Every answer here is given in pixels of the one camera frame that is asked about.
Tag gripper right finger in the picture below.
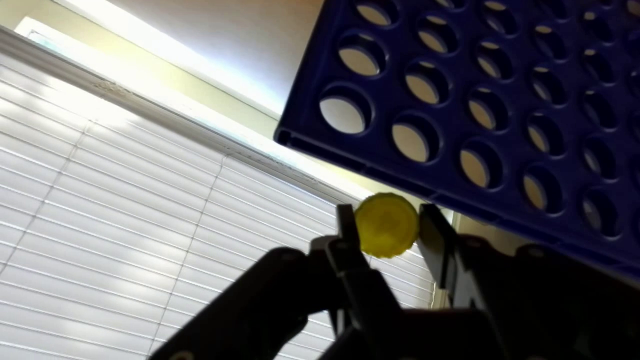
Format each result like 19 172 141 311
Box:
418 203 640 360

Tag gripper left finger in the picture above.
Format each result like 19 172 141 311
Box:
148 203 407 360

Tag yellow game disc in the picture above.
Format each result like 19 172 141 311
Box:
354 192 420 259

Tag white window blinds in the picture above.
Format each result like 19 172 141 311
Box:
0 25 437 360

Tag blue game grid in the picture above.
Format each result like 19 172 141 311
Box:
273 0 640 282

